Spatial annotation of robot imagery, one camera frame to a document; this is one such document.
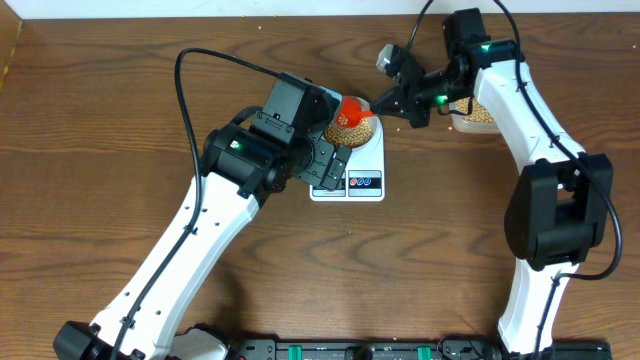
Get clear plastic container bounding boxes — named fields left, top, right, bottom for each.
left=448, top=100, right=500, bottom=135

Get grey round bowl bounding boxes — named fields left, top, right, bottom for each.
left=353, top=97, right=378, bottom=143

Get red plastic measuring scoop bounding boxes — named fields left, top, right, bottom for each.
left=335, top=97, right=373, bottom=128

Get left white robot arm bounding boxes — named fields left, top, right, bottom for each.
left=53, top=73, right=351, bottom=360

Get white digital kitchen scale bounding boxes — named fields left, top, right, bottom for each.
left=309, top=97, right=386, bottom=202

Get yellow soybeans in container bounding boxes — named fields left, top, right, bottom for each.
left=455, top=98, right=494, bottom=123

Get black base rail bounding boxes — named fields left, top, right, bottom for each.
left=172, top=324, right=612, bottom=360

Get soybeans in bowl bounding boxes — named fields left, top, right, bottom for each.
left=324, top=116, right=375, bottom=149

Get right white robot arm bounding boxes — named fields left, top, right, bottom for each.
left=371, top=8, right=621, bottom=359

